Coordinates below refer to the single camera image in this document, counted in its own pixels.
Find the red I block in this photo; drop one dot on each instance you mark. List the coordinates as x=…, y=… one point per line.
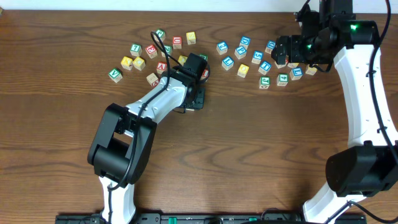
x=204, y=74

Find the blue T block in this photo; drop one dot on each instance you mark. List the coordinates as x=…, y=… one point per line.
x=264, y=67

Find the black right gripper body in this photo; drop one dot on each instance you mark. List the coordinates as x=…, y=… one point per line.
x=303, y=51

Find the blue D block upper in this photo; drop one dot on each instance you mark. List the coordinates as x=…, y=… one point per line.
x=245, y=41

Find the yellow block far right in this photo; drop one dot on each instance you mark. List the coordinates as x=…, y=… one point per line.
x=310, y=70

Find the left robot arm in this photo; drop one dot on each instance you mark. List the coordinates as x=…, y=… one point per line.
x=121, y=147

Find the red sided tan block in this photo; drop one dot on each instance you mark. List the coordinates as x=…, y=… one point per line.
x=153, y=80

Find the yellow A block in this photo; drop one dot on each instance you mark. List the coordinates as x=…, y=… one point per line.
x=127, y=63

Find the red V block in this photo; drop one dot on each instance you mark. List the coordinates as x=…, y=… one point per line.
x=161, y=67

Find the red U block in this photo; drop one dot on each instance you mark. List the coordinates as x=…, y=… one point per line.
x=177, y=42

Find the green 7 block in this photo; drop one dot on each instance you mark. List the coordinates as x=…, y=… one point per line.
x=136, y=50

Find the yellow o block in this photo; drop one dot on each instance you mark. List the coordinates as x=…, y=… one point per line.
x=243, y=70
x=182, y=59

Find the green V block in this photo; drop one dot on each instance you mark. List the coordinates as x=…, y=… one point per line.
x=115, y=75

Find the blue P block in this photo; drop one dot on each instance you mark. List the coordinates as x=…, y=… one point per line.
x=240, y=52

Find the green B block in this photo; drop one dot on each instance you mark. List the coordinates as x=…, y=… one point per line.
x=204, y=56

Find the green Z block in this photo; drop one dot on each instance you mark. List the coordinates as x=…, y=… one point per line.
x=168, y=49

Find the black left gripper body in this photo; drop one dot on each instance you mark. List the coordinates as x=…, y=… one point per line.
x=198, y=98

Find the blue D block right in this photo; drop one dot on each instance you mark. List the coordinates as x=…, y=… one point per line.
x=270, y=46

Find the blue d block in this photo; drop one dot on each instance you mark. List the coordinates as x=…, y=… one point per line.
x=270, y=46
x=245, y=41

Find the red E block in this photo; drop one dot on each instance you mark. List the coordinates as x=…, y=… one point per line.
x=151, y=51

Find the blue 5 block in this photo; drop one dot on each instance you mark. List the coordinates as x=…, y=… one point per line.
x=257, y=57

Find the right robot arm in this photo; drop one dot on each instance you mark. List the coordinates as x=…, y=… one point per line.
x=332, y=37

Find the blue 2 block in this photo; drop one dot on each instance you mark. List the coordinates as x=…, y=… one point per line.
x=222, y=47

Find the blue L block centre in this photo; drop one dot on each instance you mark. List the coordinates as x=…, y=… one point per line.
x=227, y=63

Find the blue l block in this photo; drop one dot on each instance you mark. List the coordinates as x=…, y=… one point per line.
x=227, y=63
x=296, y=73

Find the blue L block right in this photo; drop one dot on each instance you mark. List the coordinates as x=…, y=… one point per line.
x=296, y=73

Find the yellow C block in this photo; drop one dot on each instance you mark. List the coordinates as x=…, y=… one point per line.
x=139, y=63

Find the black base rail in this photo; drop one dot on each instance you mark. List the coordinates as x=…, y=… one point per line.
x=156, y=218

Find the green 4 block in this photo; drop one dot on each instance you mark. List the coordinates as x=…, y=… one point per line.
x=282, y=79

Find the green j block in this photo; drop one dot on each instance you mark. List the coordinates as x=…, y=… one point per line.
x=161, y=34
x=264, y=82

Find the yellow top block right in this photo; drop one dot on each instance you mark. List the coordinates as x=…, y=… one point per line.
x=292, y=65

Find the green J block top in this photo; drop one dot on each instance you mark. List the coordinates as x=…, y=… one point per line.
x=161, y=34

